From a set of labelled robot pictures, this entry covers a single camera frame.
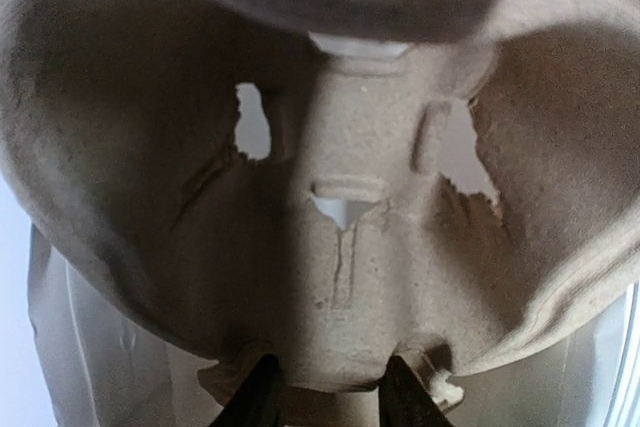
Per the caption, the cardboard cup carrier tray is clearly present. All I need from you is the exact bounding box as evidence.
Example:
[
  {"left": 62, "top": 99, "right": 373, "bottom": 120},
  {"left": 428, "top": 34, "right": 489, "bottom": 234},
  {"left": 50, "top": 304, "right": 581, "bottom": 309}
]
[{"left": 1, "top": 0, "right": 639, "bottom": 393}]

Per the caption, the brown paper takeout bag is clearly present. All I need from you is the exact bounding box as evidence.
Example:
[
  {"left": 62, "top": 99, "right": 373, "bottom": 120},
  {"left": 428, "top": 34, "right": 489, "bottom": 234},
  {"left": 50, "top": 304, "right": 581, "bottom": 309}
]
[{"left": 28, "top": 231, "right": 639, "bottom": 426}]

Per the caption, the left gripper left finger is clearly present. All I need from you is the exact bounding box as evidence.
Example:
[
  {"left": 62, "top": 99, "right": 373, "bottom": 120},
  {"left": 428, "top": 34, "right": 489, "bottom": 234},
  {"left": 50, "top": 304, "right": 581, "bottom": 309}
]
[{"left": 212, "top": 354, "right": 285, "bottom": 427}]

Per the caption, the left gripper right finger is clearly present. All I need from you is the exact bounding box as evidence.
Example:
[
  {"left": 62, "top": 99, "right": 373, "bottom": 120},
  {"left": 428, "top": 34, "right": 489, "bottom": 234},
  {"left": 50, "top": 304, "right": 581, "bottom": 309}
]
[{"left": 379, "top": 355, "right": 458, "bottom": 427}]

